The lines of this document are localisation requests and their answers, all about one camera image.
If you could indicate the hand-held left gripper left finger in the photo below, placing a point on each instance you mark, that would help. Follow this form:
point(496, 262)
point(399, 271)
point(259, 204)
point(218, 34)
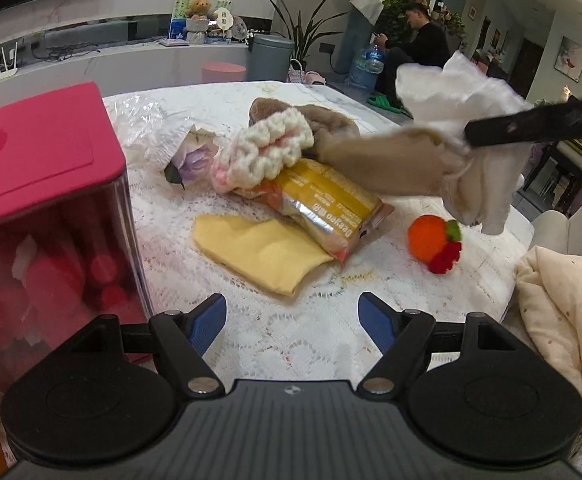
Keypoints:
point(206, 325)

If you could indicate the pink heater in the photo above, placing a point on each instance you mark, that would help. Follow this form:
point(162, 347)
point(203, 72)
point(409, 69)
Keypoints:
point(315, 78)

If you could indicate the white cloth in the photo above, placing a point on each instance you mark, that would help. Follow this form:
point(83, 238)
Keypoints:
point(451, 95)

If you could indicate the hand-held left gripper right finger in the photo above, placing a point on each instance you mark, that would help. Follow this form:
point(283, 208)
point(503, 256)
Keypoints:
point(378, 325)

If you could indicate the white hanging bag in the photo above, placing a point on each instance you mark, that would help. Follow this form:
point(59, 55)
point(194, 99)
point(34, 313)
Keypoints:
point(366, 0)

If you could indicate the long-leaf potted plant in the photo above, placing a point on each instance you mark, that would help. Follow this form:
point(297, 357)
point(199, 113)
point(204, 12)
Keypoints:
point(306, 30)

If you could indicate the white lace tablecloth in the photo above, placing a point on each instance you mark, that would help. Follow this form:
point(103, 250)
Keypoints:
point(291, 330)

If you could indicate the dark dining chair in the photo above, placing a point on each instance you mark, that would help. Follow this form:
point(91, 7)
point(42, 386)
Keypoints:
point(561, 165)

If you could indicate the white television cabinet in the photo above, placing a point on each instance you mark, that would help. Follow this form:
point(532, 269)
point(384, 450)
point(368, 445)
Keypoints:
point(96, 67)

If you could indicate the yellow cloth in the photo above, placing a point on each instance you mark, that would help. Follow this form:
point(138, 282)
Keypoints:
point(256, 252)

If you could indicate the purple flower in plastic wrap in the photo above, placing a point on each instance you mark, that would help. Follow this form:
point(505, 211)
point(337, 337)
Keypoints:
point(191, 160)

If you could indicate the white woven basket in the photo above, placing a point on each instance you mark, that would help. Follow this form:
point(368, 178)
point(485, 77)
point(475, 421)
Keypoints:
point(296, 72)

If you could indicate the brown teddy bear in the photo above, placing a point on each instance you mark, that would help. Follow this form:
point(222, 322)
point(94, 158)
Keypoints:
point(199, 8)

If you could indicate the pink bin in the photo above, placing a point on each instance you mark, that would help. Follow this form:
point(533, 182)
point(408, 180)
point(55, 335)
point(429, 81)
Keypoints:
point(223, 72)

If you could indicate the blue water jug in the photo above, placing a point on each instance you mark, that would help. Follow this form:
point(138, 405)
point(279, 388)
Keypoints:
point(367, 67)

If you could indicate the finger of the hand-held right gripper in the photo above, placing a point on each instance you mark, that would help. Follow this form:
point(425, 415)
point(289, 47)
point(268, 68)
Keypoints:
point(536, 122)

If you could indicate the wall painting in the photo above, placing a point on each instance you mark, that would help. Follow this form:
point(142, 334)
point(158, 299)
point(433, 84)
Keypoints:
point(571, 59)

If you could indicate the cream blanket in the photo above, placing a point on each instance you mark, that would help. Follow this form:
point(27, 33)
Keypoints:
point(566, 310)

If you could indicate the grey trash bin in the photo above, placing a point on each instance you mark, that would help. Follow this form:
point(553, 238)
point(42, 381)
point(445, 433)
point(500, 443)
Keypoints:
point(270, 57)

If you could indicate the orange crochet fruit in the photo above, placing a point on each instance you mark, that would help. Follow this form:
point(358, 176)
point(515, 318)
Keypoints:
point(433, 240)

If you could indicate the white router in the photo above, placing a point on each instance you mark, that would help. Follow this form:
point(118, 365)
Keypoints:
point(2, 65)

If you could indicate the white pink crochet headband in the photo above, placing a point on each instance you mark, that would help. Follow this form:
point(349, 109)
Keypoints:
point(266, 145)

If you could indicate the white scalloped chair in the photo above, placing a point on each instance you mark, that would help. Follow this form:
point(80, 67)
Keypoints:
point(566, 230)

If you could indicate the yellow snack packet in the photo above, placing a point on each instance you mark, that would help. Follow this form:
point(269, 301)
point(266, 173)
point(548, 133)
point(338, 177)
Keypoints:
point(321, 205)

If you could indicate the brown fuzzy cloth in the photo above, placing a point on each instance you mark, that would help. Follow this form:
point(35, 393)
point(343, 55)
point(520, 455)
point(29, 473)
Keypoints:
point(386, 165)

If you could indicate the gift box display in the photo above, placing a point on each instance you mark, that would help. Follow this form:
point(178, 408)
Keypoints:
point(221, 25)

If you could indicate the pink lid clear box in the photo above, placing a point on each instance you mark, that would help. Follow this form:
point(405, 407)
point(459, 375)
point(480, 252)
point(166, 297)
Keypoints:
point(36, 210)

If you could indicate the green slippers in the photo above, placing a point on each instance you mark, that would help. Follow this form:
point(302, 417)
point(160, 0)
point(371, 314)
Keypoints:
point(386, 103)

